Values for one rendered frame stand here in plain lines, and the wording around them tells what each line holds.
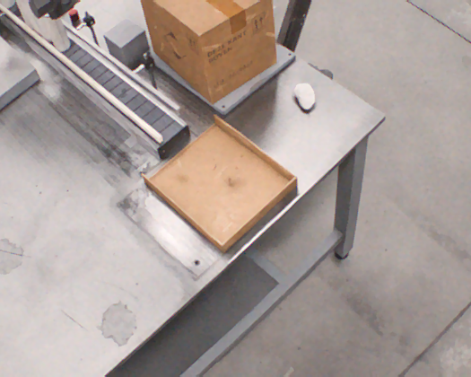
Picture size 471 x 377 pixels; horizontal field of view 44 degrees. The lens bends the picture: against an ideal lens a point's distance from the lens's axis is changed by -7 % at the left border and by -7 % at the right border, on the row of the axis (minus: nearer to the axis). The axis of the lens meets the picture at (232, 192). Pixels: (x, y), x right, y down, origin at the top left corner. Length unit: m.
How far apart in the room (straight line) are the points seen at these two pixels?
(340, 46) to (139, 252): 1.85
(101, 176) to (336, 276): 1.07
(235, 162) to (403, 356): 1.04
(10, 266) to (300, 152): 0.82
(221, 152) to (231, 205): 0.17
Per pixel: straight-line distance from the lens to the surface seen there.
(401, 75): 3.00
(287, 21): 2.33
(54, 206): 1.69
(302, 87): 1.75
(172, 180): 1.63
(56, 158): 1.78
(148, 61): 1.73
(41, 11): 1.64
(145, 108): 1.74
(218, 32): 1.59
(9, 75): 2.01
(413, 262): 2.44
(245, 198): 1.57
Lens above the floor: 2.17
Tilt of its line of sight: 57 degrees down
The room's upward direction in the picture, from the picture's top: 10 degrees counter-clockwise
